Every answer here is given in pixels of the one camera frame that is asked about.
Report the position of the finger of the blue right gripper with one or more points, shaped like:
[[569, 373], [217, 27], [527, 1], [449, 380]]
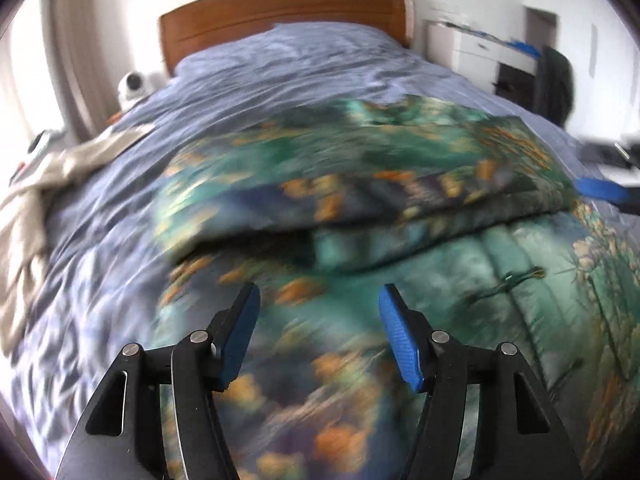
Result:
[[605, 190]]

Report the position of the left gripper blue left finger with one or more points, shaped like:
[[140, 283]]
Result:
[[120, 433]]

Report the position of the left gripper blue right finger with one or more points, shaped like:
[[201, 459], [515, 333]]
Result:
[[518, 434]]

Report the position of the green floral padded jacket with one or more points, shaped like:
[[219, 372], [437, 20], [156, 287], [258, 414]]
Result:
[[470, 215]]

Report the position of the dark jacket on chair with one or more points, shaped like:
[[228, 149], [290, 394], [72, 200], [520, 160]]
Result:
[[554, 92]]

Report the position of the white wardrobe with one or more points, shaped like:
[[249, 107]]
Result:
[[605, 63]]

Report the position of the white desk with drawers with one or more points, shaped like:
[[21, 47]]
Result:
[[473, 56]]

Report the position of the blue checked bed cover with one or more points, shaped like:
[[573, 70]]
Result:
[[106, 275]]

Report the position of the cream knitted sweater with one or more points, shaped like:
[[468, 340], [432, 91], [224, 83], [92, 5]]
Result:
[[24, 252]]

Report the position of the brown wooden headboard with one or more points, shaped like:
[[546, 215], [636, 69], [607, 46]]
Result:
[[206, 23]]

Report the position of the white round fan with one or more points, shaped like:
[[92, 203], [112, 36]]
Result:
[[132, 89]]

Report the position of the beige curtain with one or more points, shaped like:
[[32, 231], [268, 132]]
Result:
[[85, 96]]

